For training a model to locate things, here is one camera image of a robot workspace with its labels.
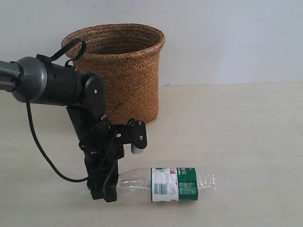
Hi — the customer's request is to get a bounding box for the clear plastic bottle green label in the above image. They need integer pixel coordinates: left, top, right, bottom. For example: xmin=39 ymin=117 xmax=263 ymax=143
xmin=117 ymin=166 xmax=216 ymax=203

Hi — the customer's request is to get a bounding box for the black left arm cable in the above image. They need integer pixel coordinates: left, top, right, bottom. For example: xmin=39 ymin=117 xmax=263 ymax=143
xmin=22 ymin=39 xmax=114 ymax=190

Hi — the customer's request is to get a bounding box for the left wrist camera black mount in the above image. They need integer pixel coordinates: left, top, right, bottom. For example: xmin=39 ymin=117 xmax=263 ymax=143
xmin=113 ymin=118 xmax=147 ymax=154

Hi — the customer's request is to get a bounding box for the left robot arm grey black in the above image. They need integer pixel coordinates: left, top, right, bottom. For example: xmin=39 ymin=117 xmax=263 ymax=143
xmin=0 ymin=56 xmax=124 ymax=202

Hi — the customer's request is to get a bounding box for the brown woven wicker basket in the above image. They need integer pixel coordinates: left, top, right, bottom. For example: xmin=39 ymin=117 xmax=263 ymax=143
xmin=61 ymin=23 xmax=166 ymax=124

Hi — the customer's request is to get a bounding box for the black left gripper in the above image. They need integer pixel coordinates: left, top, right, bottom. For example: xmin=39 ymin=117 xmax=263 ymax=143
xmin=66 ymin=106 xmax=125 ymax=202

